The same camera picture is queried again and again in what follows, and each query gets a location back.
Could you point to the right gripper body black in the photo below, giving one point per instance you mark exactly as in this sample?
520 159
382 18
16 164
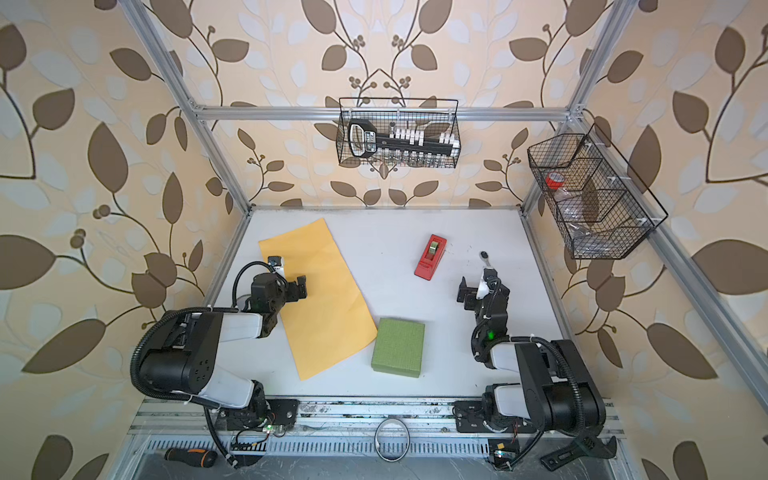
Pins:
480 290

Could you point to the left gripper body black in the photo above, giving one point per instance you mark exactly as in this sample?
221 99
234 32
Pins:
293 288

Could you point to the yellow orange wrapping paper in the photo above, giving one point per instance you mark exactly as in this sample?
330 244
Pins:
333 322

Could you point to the green gift box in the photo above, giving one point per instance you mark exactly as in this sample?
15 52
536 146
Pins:
398 347

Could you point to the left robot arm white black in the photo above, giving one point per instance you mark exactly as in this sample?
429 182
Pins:
176 360

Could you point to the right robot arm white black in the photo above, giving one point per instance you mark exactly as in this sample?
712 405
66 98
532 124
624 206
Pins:
555 391

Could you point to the red tape dispenser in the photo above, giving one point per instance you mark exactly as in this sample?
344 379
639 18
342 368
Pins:
431 257

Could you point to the red capped plastic bottle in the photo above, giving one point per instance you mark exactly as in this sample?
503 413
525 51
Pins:
554 181

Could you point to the black adjustable wrench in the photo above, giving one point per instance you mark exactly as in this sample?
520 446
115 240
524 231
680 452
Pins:
583 446

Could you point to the orange black screwdriver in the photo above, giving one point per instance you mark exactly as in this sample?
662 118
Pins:
197 458

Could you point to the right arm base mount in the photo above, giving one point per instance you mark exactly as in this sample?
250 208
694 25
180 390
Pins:
470 418

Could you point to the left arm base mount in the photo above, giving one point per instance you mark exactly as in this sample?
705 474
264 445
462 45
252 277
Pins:
272 412

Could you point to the aluminium front rail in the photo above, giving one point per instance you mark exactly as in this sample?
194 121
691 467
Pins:
345 426

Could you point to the black wire basket right wall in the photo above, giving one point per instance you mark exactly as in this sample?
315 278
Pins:
605 208

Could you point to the black wire basket wall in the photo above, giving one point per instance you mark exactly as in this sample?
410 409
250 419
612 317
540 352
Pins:
605 208
433 114

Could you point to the socket set black rail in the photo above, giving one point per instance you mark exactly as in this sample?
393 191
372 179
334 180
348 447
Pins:
365 141

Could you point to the black wire basket back wall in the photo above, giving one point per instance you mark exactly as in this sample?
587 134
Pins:
433 114

